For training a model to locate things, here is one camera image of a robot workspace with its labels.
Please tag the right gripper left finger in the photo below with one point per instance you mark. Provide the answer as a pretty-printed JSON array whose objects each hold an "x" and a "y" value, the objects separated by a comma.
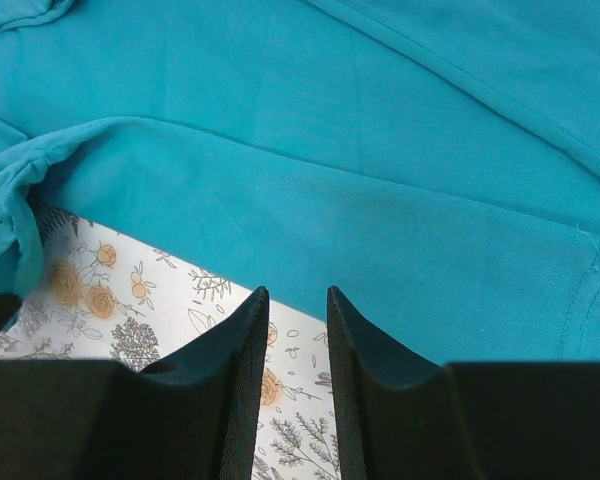
[{"x": 201, "y": 403}]

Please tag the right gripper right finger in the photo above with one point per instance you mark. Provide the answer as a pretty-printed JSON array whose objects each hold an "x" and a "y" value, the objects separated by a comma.
[{"x": 393, "y": 407}]

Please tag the teal t-shirt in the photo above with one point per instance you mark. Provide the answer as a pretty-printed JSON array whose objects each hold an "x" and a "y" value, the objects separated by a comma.
[{"x": 438, "y": 161}]

